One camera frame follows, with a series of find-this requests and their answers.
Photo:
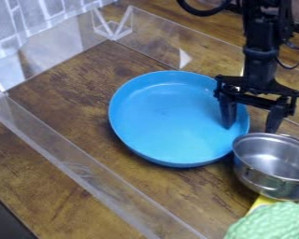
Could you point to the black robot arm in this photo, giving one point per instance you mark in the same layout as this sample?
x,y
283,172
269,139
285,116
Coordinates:
x,y
267,24

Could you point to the small stainless steel pot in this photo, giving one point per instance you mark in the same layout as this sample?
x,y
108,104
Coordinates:
x,y
266,164

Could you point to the blue round plastic tray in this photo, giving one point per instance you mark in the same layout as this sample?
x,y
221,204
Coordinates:
x,y
166,117

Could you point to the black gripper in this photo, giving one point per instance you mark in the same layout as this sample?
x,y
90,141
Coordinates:
x,y
255,89

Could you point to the clear acrylic enclosure wall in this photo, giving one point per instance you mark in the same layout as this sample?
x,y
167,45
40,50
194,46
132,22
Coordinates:
x,y
70,179

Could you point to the green knitted cloth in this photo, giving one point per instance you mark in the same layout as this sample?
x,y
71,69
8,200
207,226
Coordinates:
x,y
271,222

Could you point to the yellow object under cloth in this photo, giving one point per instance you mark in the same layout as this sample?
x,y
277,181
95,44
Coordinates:
x,y
261,201

